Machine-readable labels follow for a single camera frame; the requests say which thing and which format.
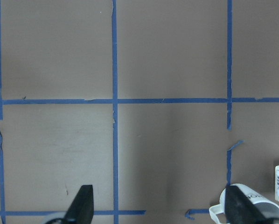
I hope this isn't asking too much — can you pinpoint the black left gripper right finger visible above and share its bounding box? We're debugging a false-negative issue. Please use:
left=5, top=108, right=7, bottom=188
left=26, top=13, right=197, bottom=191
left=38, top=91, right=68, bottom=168
left=224, top=185, right=270, bottom=224

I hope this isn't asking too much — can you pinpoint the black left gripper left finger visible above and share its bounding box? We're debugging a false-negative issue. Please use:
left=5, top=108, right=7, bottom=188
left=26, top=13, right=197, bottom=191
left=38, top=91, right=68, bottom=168
left=63, top=185, right=93, bottom=224

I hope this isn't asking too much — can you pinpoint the white ceramic mug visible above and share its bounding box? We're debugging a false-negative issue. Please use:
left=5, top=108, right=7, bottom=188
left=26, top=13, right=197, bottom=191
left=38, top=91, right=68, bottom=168
left=209, top=183, right=279, bottom=224

